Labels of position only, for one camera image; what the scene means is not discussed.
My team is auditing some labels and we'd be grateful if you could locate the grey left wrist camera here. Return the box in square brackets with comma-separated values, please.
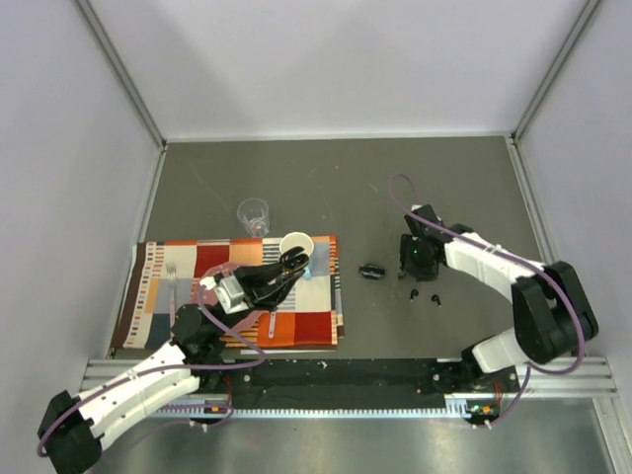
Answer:
[199, 274, 249, 314]

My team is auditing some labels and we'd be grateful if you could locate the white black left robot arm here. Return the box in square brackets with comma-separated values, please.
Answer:
[37, 258, 307, 473]

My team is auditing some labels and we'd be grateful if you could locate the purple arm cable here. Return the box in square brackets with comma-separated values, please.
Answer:
[36, 274, 268, 458]
[388, 172, 592, 375]

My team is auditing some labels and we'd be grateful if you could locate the orange patchwork placemat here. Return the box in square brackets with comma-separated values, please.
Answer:
[111, 235, 344, 350]

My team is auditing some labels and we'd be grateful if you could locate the black case with gold line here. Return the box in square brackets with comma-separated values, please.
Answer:
[279, 246, 310, 275]

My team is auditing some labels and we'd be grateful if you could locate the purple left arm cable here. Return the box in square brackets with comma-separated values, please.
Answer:
[36, 274, 268, 458]

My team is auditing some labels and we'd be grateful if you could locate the blue mug white inside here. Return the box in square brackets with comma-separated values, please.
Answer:
[279, 232, 315, 279]

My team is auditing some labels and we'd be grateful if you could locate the pink dotted plate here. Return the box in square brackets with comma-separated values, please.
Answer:
[196, 263, 263, 339]

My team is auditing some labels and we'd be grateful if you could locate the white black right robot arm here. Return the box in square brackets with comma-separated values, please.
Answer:
[398, 204, 599, 391]

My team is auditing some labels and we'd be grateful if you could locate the pink handled knife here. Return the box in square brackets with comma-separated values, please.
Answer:
[268, 311, 277, 339]

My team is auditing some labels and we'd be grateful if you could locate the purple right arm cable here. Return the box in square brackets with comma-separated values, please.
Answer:
[388, 172, 592, 375]

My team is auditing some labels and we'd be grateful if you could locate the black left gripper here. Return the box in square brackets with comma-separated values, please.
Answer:
[212, 258, 305, 338]

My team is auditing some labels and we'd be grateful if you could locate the black taped earbud charging case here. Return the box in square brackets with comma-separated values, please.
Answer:
[358, 264, 386, 280]

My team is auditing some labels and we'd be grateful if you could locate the clear plastic cup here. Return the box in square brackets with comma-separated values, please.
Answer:
[237, 197, 270, 238]

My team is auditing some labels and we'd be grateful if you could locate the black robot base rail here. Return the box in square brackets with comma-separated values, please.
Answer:
[216, 356, 475, 410]

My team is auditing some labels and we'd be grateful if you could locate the white slotted cable duct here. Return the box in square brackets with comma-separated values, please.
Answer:
[150, 396, 500, 421]

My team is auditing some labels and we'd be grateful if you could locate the pink handled fork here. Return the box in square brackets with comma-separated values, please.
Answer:
[166, 262, 178, 326]

